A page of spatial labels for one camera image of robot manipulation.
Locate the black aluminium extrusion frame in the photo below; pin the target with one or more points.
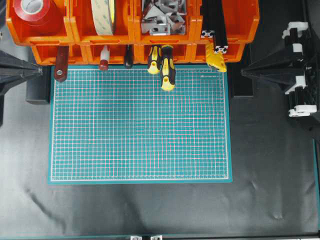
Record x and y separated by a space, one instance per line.
220 33

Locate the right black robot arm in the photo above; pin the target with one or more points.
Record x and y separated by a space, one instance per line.
296 70

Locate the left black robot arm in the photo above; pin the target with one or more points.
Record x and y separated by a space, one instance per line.
14 71

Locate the black rack base right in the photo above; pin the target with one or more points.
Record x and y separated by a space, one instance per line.
240 87

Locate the black rack base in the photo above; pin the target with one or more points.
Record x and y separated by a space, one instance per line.
240 87
38 90

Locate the black rack base left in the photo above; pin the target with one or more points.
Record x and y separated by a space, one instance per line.
38 90

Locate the large yellow black screwdriver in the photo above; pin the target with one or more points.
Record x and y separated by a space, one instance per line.
167 72

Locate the green cutting mat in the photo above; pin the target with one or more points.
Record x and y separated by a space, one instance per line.
120 127

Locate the small yellow black screwdriver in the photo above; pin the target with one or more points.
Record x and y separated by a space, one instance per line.
154 60

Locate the yellow utility knife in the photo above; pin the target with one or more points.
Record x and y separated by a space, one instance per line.
214 59

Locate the lower orange bin knife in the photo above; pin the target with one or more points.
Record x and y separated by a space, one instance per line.
233 55

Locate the pile of metal corner brackets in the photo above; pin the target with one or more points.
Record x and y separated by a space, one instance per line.
163 17

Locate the upper orange bin tape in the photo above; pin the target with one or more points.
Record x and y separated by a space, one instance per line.
83 29

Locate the upper orange bin far left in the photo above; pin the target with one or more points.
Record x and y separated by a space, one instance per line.
57 32

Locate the orange bin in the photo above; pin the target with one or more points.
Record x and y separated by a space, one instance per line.
57 32
46 54

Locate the beige double-sided tape roll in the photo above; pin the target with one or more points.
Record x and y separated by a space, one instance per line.
104 16

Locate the upper orange bin extrusions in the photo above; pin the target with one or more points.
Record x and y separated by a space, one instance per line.
241 19

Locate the lower orange bin far left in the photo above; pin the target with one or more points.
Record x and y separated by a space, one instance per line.
46 54

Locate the red tape roll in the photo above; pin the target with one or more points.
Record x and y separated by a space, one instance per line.
36 12

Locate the black round tool handle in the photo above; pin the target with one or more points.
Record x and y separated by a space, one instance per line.
128 60

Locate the lower orange bin handles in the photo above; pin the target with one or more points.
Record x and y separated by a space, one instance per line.
93 53

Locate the brown wooden handle tool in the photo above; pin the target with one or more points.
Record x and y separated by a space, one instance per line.
61 63

